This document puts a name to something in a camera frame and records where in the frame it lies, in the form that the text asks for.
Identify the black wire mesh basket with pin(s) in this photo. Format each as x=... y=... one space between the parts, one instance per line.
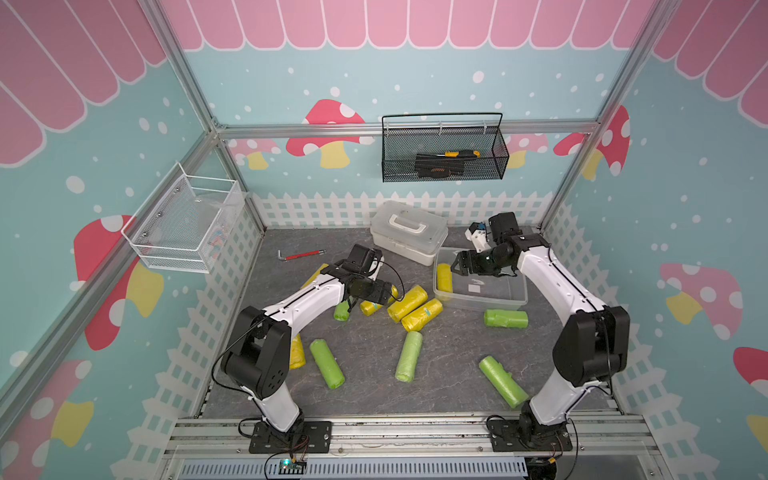
x=406 y=135

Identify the yellow roll with blue label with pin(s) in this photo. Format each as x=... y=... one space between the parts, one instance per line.
x=421 y=316

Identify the red handled hex key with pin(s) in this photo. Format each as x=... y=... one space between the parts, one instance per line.
x=290 y=257

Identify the black tool in basket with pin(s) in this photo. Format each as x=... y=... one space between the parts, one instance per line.
x=439 y=166

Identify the yellow roll under left arm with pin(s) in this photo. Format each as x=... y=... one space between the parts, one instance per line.
x=297 y=354

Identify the green roll lower left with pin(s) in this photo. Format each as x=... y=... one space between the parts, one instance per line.
x=327 y=364

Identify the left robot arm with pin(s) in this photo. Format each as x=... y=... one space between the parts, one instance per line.
x=257 y=356

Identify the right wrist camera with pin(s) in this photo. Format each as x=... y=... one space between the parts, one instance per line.
x=476 y=233

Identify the green roll upper left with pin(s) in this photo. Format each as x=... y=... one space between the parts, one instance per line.
x=342 y=312

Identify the white wire basket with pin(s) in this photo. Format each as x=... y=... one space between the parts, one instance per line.
x=186 y=223

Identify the green roll under right gripper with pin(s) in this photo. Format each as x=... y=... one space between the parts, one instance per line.
x=498 y=318

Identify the green roll lower right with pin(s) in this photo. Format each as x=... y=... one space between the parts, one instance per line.
x=513 y=394

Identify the light green roll centre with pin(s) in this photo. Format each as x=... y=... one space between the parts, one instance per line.
x=405 y=370

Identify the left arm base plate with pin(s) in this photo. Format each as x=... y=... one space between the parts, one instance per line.
x=307 y=437

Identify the small circuit board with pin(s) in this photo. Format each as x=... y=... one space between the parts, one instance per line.
x=292 y=467

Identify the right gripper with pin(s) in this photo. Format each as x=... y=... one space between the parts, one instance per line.
x=469 y=259

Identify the yellow black screwdriver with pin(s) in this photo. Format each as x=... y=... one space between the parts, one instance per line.
x=459 y=154

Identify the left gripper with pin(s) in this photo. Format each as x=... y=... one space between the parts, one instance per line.
x=375 y=295

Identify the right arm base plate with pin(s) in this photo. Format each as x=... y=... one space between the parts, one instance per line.
x=505 y=436

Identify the clear plastic storage box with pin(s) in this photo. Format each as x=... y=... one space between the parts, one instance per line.
x=506 y=293

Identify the white lidded case with handle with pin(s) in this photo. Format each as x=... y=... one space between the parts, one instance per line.
x=408 y=231

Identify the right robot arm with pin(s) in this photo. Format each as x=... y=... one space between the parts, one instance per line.
x=593 y=344

